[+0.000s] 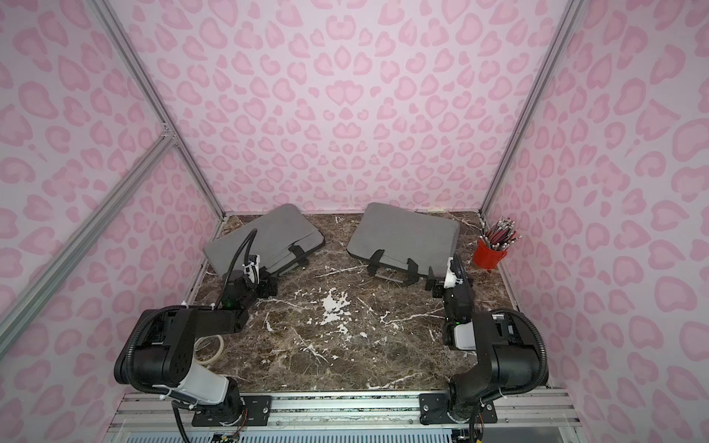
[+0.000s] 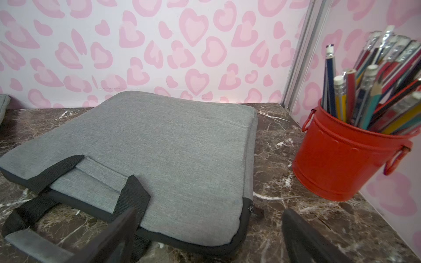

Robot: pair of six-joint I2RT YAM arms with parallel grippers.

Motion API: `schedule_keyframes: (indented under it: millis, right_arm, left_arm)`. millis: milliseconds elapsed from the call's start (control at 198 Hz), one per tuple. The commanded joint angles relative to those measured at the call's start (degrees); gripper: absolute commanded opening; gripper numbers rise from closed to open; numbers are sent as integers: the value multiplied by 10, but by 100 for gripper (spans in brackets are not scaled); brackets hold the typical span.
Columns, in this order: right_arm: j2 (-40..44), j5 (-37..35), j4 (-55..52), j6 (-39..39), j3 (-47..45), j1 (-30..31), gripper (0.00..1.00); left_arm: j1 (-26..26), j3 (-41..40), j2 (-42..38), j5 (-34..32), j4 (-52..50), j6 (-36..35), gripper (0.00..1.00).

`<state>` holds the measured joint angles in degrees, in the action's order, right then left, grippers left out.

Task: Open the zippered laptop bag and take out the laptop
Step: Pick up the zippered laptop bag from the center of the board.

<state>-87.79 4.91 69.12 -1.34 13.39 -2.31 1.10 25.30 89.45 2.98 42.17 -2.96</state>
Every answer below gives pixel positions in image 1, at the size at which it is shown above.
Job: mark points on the red pen cup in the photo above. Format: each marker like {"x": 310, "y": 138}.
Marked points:
{"x": 486, "y": 258}

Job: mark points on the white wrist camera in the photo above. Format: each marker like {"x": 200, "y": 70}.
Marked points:
{"x": 251, "y": 270}
{"x": 455, "y": 274}

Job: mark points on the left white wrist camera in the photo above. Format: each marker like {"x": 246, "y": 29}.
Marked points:
{"x": 251, "y": 270}

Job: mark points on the grey laptop bag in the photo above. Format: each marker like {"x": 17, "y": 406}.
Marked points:
{"x": 393, "y": 238}
{"x": 285, "y": 239}

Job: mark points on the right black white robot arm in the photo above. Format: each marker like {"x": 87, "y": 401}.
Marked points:
{"x": 511, "y": 358}

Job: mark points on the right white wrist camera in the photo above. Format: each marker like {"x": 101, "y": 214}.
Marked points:
{"x": 455, "y": 274}

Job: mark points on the bundle of pens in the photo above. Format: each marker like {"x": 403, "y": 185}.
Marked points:
{"x": 499, "y": 236}

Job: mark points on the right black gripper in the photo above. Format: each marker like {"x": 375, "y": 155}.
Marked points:
{"x": 438, "y": 284}

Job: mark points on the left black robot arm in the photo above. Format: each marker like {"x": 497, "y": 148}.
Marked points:
{"x": 159, "y": 356}

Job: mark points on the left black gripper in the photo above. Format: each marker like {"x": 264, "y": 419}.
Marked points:
{"x": 267, "y": 284}

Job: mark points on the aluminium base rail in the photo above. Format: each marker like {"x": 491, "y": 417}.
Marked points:
{"x": 543, "y": 415}

